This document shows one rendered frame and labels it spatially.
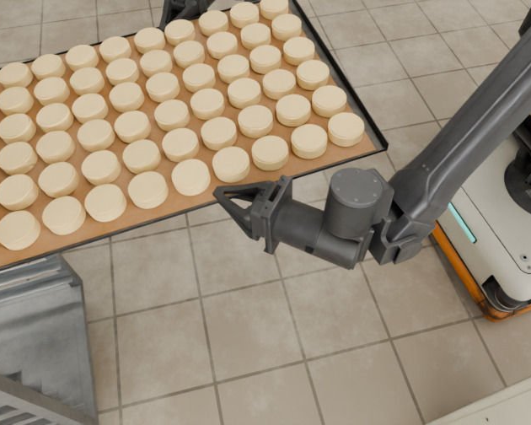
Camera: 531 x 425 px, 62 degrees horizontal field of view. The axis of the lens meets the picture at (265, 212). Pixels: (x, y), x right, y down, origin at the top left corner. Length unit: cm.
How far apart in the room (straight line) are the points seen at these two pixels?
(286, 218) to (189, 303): 111
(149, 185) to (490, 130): 41
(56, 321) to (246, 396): 64
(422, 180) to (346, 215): 11
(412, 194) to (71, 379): 117
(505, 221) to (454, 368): 50
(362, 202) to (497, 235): 112
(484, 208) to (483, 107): 109
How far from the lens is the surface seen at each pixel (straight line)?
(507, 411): 103
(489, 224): 158
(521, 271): 153
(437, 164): 54
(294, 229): 54
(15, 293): 155
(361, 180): 49
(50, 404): 114
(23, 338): 158
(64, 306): 156
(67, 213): 62
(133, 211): 61
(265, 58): 74
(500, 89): 53
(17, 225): 64
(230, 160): 60
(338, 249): 53
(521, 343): 177
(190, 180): 59
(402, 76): 241
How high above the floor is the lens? 148
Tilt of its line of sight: 57 degrees down
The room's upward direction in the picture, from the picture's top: straight up
